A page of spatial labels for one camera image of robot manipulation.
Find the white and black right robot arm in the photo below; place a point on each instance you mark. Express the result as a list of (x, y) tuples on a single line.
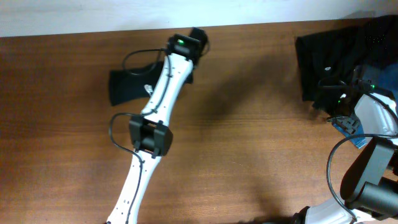
[(365, 194)]

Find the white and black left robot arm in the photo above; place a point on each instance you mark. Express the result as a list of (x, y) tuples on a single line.
[(149, 130)]

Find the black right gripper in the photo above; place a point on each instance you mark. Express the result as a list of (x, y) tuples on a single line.
[(352, 125)]

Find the dark green cloth garment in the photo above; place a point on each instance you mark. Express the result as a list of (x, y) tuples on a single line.
[(134, 84)]

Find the blue denim jeans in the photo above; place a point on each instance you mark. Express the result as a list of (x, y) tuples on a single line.
[(382, 78)]

